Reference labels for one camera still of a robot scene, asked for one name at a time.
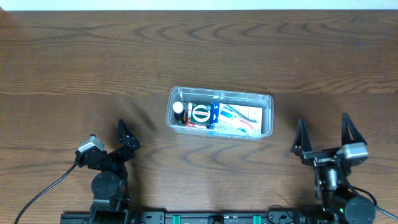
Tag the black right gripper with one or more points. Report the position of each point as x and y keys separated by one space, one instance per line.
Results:
x=324 y=156

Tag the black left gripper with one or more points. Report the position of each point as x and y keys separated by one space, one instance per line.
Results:
x=117 y=154

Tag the dark bottle white cap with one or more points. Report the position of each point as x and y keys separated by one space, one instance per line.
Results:
x=179 y=112

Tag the red medicine box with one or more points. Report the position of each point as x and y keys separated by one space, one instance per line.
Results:
x=189 y=123

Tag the green Zam-Buk box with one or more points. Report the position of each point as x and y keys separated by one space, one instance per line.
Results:
x=201 y=114

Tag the clear plastic container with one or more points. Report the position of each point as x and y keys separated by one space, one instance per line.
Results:
x=233 y=114

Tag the blue cooling patch box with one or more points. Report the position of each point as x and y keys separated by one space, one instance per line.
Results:
x=214 y=115

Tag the white Panadol box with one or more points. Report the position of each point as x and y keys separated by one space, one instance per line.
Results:
x=241 y=119

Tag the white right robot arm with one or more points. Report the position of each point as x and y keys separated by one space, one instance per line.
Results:
x=341 y=203

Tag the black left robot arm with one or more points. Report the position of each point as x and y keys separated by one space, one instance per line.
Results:
x=110 y=187

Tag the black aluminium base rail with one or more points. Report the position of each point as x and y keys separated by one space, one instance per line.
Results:
x=270 y=216

